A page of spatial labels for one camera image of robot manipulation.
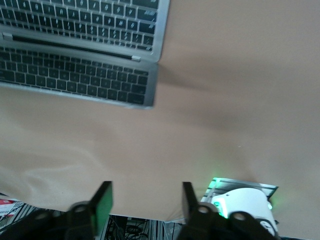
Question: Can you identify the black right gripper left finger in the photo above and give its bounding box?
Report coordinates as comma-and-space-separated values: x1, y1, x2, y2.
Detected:
0, 180, 113, 240

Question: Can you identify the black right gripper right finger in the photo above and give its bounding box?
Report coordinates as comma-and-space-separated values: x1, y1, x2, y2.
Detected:
178, 181, 276, 240

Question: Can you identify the red white label box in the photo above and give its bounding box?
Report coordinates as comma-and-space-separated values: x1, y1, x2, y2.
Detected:
0, 198, 17, 219

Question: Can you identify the grey aluminium laptop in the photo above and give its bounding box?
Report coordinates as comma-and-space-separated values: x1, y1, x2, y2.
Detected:
0, 0, 171, 111

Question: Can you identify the black cable bundle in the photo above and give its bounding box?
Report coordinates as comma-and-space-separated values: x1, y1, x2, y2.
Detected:
107, 214, 163, 240

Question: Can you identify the brown table mat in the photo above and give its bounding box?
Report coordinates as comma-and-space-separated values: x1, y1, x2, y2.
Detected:
0, 0, 320, 239

